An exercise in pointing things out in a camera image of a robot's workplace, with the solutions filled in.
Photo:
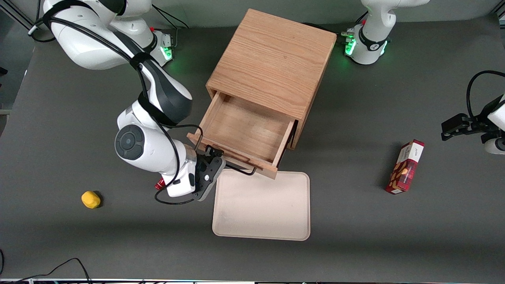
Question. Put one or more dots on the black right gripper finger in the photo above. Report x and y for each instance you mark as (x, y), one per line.
(209, 150)
(219, 153)

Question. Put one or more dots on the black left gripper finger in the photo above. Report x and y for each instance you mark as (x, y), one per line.
(455, 123)
(463, 133)

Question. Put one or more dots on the wooden drawer cabinet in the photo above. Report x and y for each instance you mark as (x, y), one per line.
(276, 59)

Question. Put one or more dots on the red cola bottle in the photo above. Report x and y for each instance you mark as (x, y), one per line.
(159, 184)

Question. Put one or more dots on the red snack box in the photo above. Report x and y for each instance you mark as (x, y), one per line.
(405, 167)

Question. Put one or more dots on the beige plastic tray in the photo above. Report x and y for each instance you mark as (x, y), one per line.
(262, 209)

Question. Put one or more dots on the yellow lemon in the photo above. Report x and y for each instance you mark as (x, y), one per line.
(90, 199)

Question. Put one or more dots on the aluminium frame bar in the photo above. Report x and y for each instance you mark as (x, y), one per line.
(17, 15)

